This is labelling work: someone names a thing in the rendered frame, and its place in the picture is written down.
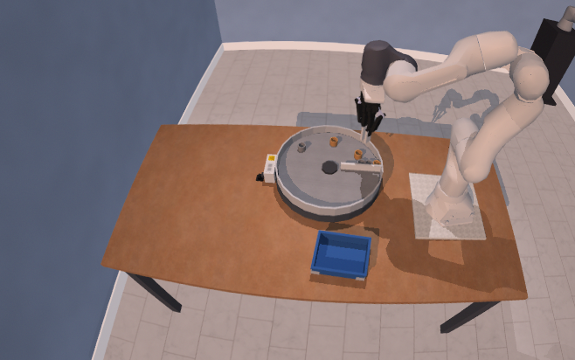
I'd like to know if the blue crate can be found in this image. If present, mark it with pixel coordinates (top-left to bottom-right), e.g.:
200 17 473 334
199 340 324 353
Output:
310 230 371 281

